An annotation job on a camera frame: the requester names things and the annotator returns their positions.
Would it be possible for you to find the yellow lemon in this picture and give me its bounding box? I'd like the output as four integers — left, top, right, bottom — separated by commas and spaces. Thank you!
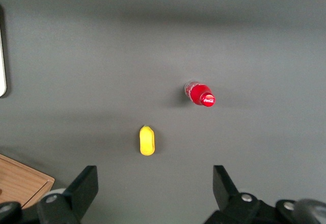
139, 124, 156, 156

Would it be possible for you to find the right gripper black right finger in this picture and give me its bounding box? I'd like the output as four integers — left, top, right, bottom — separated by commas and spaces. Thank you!
203, 165, 261, 224

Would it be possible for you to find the red cola bottle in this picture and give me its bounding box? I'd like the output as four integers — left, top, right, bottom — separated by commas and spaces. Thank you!
183, 80, 216, 108

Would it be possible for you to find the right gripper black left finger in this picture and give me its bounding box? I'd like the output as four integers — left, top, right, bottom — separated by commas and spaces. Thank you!
37, 165, 99, 224

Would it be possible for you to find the wooden two-drawer cabinet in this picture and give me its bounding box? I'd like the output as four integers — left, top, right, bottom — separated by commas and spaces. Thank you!
0, 153, 56, 210

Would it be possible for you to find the cream plastic tray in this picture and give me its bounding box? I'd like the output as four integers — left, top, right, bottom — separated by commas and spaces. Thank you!
0, 4, 8, 99

